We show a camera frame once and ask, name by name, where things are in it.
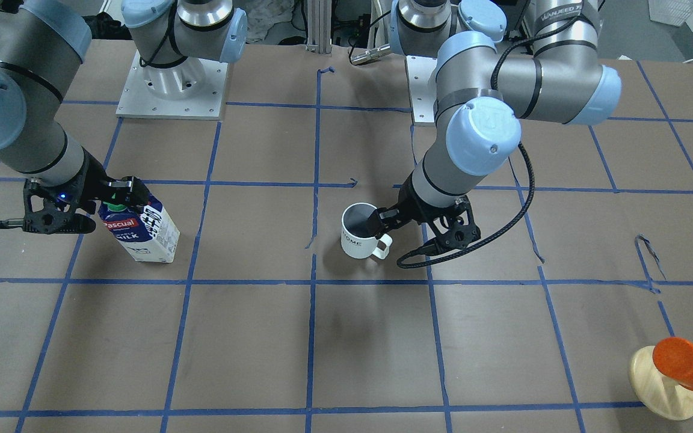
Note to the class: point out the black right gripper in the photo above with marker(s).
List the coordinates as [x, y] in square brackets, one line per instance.
[95, 184]

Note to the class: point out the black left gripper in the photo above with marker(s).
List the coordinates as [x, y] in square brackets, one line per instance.
[414, 202]

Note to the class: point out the white mug grey inside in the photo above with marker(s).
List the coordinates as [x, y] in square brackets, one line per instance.
[356, 240]

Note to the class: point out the blue white milk carton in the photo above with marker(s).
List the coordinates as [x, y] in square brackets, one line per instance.
[149, 236]

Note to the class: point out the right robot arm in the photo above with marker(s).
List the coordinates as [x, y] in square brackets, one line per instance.
[42, 46]

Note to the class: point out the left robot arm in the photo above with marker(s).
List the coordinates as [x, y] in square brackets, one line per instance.
[482, 93]

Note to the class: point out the orange mug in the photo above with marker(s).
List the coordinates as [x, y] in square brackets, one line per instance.
[673, 357]

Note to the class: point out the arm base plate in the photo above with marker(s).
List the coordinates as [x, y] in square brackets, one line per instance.
[422, 89]
[194, 90]

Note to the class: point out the aluminium frame post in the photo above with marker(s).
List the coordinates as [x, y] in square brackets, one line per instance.
[318, 33]

